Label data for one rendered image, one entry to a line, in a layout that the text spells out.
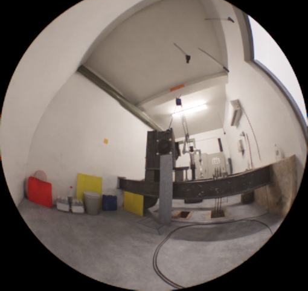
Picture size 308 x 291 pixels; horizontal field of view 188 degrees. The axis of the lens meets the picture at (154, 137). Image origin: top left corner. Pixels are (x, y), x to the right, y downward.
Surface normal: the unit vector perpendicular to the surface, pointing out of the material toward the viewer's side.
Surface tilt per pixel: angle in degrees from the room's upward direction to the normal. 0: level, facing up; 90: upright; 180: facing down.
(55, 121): 90
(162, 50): 180
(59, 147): 90
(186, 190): 90
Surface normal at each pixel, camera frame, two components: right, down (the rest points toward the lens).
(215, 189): -0.55, -0.37
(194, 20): -0.03, 0.91
